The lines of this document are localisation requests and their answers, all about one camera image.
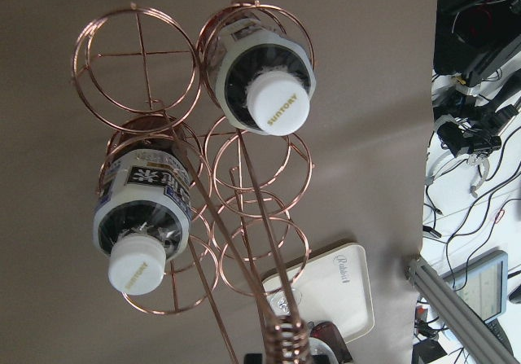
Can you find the copper wire bottle basket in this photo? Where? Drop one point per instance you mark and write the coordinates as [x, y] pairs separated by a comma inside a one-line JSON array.
[[139, 61]]

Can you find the tea bottle white cap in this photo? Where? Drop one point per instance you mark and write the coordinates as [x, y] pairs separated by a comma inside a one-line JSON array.
[[262, 79], [143, 215], [327, 345]]

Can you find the clear wine glass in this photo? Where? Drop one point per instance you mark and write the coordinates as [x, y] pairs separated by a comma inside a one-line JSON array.
[[279, 302]]

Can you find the cream rabbit print tray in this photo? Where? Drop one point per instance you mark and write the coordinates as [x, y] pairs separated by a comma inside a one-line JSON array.
[[334, 286]]

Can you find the blue teach pendant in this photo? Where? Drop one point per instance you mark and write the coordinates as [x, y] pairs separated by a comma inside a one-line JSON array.
[[482, 284]]

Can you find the aluminium frame post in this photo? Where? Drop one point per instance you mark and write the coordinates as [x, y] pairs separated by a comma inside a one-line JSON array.
[[465, 324]]

